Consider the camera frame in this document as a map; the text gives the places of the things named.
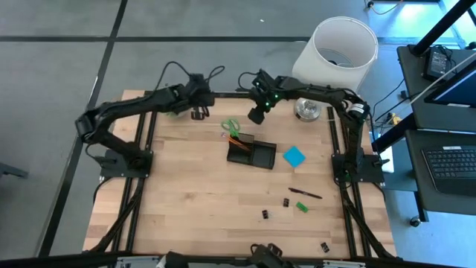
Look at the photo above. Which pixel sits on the black aluminium table frame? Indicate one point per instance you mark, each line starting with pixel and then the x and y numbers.
pixel 227 94

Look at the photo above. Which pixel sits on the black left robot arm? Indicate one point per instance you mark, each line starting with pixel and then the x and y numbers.
pixel 122 108

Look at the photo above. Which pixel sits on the small green eraser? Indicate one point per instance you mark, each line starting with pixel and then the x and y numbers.
pixel 302 207

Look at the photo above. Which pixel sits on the black mesh desk organizer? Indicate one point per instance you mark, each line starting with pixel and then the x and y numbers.
pixel 264 156

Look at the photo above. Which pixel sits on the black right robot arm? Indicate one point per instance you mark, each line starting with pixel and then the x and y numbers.
pixel 323 95

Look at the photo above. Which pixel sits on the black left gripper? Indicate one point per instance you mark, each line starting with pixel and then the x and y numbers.
pixel 199 93

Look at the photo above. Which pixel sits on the black binder clip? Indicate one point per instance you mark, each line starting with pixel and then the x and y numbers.
pixel 264 214
pixel 286 202
pixel 325 247

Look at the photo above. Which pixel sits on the yellow plug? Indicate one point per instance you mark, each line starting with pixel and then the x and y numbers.
pixel 395 119

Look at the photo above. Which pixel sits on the black diagonal pole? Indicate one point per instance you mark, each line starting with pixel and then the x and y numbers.
pixel 442 26

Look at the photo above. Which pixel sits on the grey stand foot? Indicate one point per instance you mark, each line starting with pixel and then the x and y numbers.
pixel 11 170

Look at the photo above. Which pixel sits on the table lamp white shade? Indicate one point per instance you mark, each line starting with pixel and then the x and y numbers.
pixel 308 67

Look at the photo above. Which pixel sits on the black computer cart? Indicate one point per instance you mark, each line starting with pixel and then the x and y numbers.
pixel 416 111

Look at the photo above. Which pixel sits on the blue sticky note pad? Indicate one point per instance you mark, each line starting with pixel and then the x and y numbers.
pixel 294 156

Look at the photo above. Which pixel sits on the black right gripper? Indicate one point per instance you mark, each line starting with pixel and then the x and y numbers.
pixel 266 95

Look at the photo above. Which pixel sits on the black power adapter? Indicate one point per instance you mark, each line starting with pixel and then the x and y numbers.
pixel 437 63

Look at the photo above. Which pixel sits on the black pen white print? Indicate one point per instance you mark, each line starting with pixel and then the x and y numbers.
pixel 305 193

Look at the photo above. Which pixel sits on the black keyboard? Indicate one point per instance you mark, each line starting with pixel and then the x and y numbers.
pixel 453 164

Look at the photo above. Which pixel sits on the green plant grey pot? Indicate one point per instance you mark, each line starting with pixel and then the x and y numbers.
pixel 173 113

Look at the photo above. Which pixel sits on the black caster wheel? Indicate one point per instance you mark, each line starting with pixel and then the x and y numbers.
pixel 414 222

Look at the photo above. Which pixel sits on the black computer monitor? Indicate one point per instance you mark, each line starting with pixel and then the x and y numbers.
pixel 457 93

